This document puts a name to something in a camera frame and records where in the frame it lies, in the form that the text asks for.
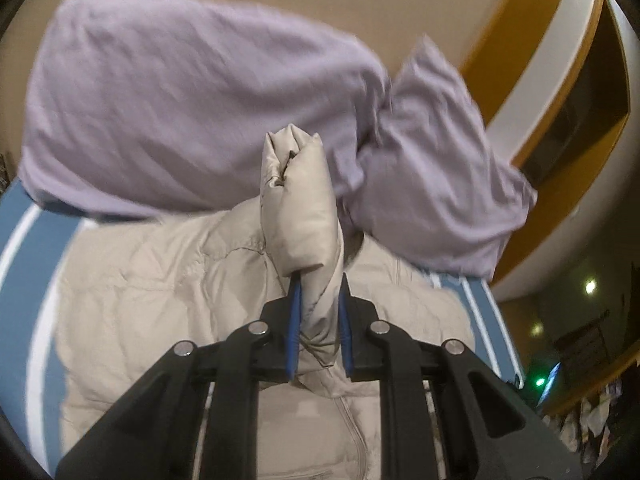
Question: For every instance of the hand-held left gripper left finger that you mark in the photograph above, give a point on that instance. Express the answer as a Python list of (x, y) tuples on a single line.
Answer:
[(294, 330)]

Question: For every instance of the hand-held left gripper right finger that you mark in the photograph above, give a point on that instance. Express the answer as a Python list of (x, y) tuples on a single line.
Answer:
[(345, 330)]

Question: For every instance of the beige puffer jacket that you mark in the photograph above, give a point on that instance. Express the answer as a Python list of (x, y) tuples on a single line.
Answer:
[(150, 310)]

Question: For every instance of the lilac pillow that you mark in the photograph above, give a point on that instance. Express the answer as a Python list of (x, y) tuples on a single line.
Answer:
[(435, 175)]

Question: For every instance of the round ceiling lamp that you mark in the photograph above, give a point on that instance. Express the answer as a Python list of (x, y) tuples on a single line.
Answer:
[(590, 287), (537, 329)]

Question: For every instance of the green indicator light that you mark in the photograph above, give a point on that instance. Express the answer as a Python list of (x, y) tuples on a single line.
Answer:
[(540, 382)]

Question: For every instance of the blue white striped bed sheet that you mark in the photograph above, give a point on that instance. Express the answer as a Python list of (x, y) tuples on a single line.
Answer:
[(45, 270)]

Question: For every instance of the lavender cloth garment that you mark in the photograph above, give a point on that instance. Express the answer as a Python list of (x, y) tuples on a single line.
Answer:
[(175, 100)]

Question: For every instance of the orange wooden frame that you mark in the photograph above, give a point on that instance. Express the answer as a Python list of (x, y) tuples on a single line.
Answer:
[(520, 25)]

